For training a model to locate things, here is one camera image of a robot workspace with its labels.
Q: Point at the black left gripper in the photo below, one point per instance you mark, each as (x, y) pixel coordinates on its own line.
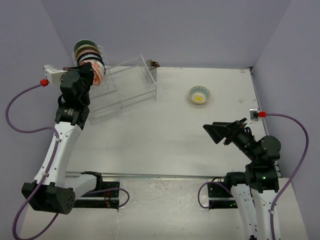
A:
(86, 70)

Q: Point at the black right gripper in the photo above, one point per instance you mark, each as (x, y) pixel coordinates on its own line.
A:
(218, 130)

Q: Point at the orange floral bowl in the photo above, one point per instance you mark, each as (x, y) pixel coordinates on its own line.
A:
(97, 79)

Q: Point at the yellow teal patterned bowl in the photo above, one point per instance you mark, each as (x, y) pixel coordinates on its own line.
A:
(199, 94)

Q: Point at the blue triangle pattern bowl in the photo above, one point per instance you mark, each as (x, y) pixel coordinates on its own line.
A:
(97, 66)

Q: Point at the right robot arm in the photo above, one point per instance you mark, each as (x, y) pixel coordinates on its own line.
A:
(255, 189)

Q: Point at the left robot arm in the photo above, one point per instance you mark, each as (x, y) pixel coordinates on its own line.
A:
(48, 191)

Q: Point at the clear acrylic dish rack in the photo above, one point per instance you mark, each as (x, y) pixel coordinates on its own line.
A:
(123, 85)

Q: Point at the dark navy bowl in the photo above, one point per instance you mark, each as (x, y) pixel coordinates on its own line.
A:
(101, 61)

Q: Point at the grey floral bowl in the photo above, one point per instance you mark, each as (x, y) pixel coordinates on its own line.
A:
(89, 56)

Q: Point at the pink bowl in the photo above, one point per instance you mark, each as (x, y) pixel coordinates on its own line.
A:
(83, 51)

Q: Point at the olive tan bowl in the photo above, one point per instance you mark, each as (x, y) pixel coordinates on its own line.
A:
(86, 47)

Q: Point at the dark green bowl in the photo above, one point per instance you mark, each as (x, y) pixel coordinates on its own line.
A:
(84, 42)

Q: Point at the white slotted cutlery holder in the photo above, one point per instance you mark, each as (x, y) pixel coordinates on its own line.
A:
(152, 70)

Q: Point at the brown object in holder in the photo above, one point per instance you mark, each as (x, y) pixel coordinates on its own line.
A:
(154, 64)

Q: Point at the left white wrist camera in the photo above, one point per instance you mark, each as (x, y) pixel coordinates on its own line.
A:
(52, 76)

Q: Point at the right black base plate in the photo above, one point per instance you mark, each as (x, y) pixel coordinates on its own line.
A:
(219, 198)

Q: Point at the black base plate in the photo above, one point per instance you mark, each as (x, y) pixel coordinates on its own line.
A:
(219, 198)
(102, 200)

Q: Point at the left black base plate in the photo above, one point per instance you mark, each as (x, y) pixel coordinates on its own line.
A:
(102, 200)

